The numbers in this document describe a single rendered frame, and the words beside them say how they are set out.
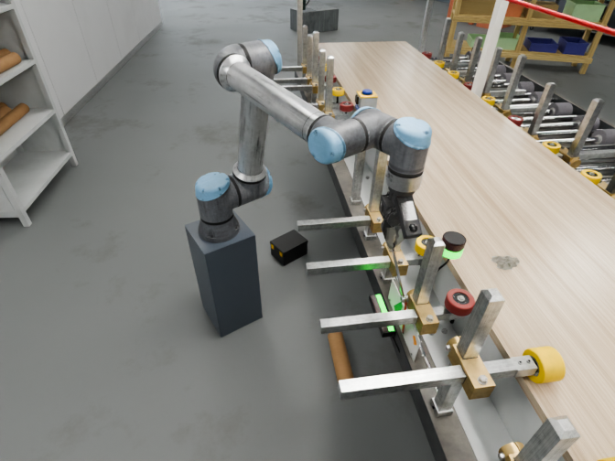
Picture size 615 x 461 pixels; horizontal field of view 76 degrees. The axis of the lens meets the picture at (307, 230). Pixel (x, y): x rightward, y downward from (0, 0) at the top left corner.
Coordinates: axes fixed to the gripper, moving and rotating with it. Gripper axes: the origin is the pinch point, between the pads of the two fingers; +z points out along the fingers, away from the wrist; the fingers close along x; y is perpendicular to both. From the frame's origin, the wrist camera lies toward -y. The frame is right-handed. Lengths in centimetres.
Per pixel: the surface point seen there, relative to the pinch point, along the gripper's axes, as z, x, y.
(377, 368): 101, -15, 22
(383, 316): 15.3, 4.8, -12.7
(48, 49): 34, 229, 362
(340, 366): 94, 5, 20
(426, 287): 7.2, -7.5, -10.3
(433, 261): -3.2, -7.3, -10.3
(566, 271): 11, -57, -6
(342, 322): 15.3, 16.8, -13.1
